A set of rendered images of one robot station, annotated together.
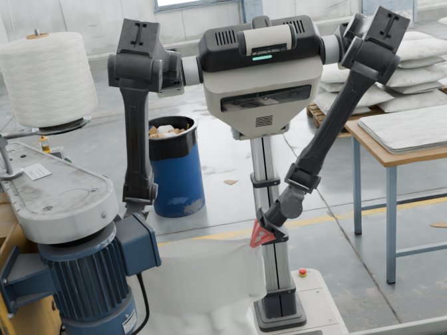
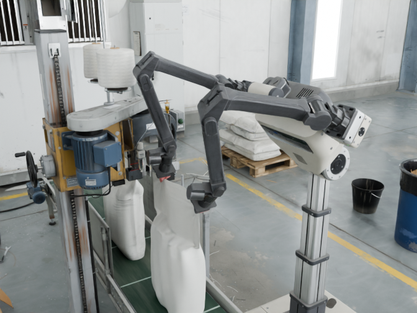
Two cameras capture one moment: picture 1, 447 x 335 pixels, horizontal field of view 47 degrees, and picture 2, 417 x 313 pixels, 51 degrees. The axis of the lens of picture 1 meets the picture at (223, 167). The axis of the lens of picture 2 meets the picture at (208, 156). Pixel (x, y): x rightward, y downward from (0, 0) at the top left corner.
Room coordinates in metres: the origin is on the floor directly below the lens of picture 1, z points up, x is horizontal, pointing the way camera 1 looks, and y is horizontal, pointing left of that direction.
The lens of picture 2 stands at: (0.45, -1.58, 1.88)
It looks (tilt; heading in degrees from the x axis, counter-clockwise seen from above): 20 degrees down; 62
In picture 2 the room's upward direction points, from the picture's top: straight up
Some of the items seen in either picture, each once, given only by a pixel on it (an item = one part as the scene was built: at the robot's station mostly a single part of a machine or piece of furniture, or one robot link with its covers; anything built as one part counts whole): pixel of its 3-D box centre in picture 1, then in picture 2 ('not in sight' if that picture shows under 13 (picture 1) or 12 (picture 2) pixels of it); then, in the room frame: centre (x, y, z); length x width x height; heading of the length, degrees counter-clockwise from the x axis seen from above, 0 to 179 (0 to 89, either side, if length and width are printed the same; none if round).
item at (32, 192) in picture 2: not in sight; (38, 191); (0.79, 2.11, 0.35); 0.30 x 0.15 x 0.15; 93
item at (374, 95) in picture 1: (351, 97); not in sight; (4.53, -1.27, 0.33); 0.66 x 0.43 x 0.13; 93
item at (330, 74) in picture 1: (348, 71); not in sight; (4.57, -1.26, 0.57); 0.66 x 0.42 x 0.13; 85
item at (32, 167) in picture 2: not in sight; (30, 169); (0.62, 0.51, 1.13); 0.18 x 0.11 x 0.18; 93
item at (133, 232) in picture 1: (134, 248); (108, 155); (0.91, 0.21, 1.25); 0.10 x 0.08 x 0.12; 28
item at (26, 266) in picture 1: (36, 276); (77, 141); (0.83, 0.38, 1.27); 0.12 x 0.09 x 0.09; 3
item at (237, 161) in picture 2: not in sight; (272, 152); (3.63, 2.63, 0.07); 1.20 x 0.82 x 0.14; 5
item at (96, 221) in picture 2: not in sight; (84, 221); (0.94, 1.03, 0.54); 1.05 x 0.02 x 0.41; 93
